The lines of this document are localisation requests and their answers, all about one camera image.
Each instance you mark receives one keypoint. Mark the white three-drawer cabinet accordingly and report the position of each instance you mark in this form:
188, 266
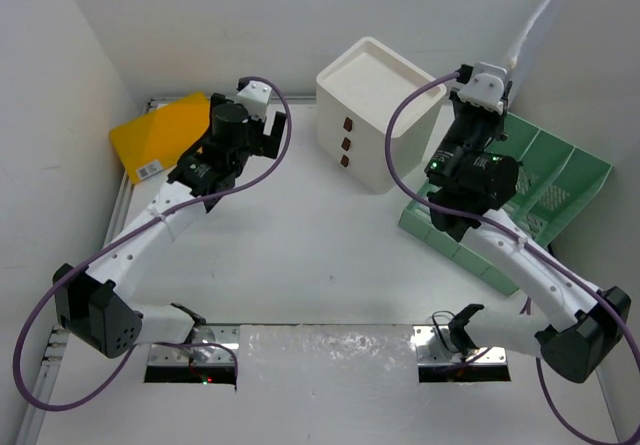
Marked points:
356, 96

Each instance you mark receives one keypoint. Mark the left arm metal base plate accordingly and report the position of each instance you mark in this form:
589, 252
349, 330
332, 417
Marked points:
208, 345

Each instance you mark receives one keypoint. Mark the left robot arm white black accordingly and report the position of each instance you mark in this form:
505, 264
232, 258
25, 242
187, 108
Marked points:
96, 306

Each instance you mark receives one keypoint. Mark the clear document folder with paper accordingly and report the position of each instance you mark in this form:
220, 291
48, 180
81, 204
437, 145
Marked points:
533, 31

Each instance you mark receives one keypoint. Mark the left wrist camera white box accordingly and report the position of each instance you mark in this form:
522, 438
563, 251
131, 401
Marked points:
254, 96

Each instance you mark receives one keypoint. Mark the green file organizer tray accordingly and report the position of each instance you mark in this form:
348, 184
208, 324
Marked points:
557, 180

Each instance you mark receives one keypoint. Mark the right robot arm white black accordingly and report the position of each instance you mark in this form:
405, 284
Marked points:
582, 322

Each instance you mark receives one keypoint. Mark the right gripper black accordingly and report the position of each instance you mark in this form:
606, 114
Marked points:
496, 121

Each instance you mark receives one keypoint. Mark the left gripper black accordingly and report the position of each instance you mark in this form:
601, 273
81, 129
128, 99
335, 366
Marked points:
264, 144

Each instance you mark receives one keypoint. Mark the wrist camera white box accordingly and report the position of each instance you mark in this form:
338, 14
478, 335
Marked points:
485, 88
254, 96

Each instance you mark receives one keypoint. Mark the yellow plastic folder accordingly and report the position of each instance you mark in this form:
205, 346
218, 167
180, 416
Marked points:
154, 142

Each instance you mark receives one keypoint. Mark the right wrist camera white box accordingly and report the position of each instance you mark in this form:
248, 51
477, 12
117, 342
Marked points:
485, 88

